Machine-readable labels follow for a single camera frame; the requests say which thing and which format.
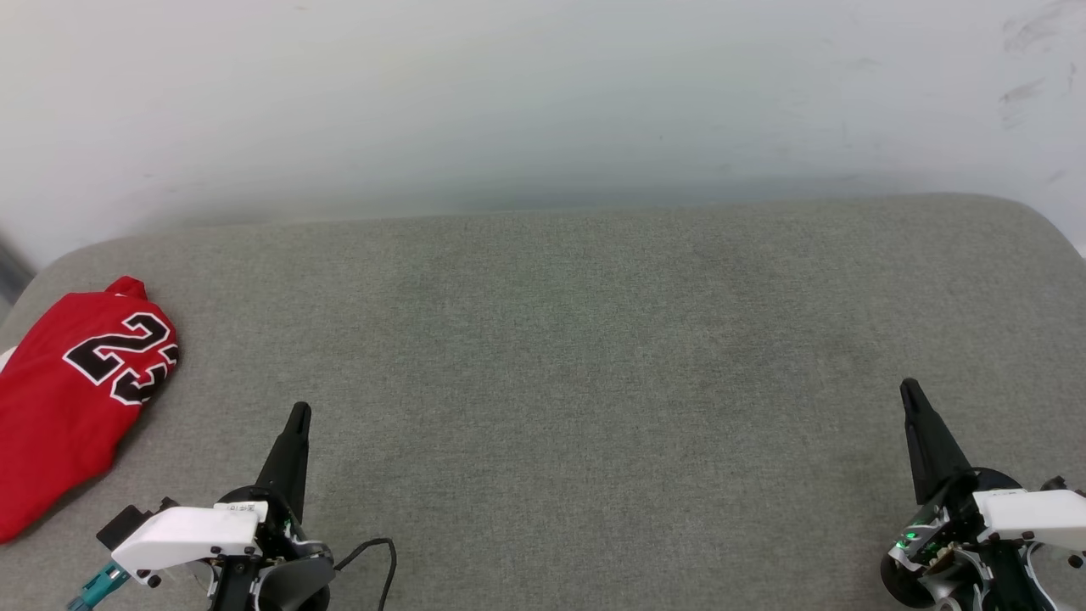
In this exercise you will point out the teal left camera connector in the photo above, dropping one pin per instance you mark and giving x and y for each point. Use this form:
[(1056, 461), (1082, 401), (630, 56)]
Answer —
[(97, 587)]

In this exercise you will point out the red and white jersey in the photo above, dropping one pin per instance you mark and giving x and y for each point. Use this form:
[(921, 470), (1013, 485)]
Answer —
[(59, 416)]

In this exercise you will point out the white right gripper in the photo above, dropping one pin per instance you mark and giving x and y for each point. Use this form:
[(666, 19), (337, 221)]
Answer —
[(1035, 516)]

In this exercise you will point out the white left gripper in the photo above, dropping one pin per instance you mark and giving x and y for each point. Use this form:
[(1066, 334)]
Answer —
[(187, 535)]

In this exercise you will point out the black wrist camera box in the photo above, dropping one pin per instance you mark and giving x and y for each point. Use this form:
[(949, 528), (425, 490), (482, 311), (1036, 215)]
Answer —
[(1056, 484), (125, 524)]

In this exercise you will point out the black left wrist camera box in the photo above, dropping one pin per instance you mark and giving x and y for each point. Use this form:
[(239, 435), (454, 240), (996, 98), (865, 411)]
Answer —
[(125, 524)]

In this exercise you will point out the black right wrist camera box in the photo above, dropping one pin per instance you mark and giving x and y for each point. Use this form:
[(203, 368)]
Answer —
[(1056, 484)]

